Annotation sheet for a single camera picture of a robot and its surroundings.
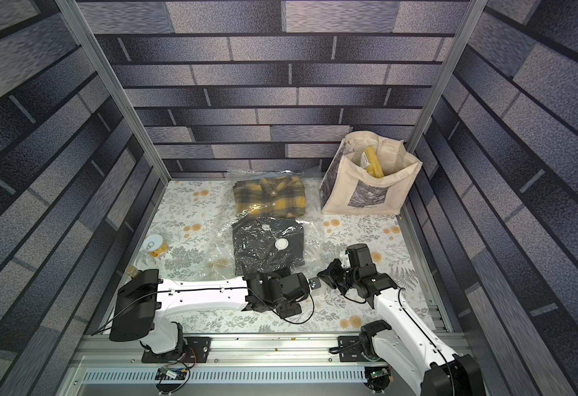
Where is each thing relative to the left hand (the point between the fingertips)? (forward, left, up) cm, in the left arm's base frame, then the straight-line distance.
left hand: (294, 289), depth 77 cm
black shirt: (+19, +12, -6) cm, 24 cm away
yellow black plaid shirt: (+42, +6, -3) cm, 42 cm away
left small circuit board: (-22, +37, -10) cm, 44 cm away
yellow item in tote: (+44, -31, +14) cm, 55 cm away
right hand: (+6, -7, 0) cm, 9 cm away
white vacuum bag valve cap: (+20, +5, -6) cm, 22 cm away
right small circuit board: (-21, -26, -12) cm, 35 cm away
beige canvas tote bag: (+34, -25, +19) cm, 47 cm away
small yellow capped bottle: (+3, +51, +5) cm, 52 cm away
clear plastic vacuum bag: (+16, +31, -10) cm, 36 cm away
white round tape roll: (+18, +54, -4) cm, 57 cm away
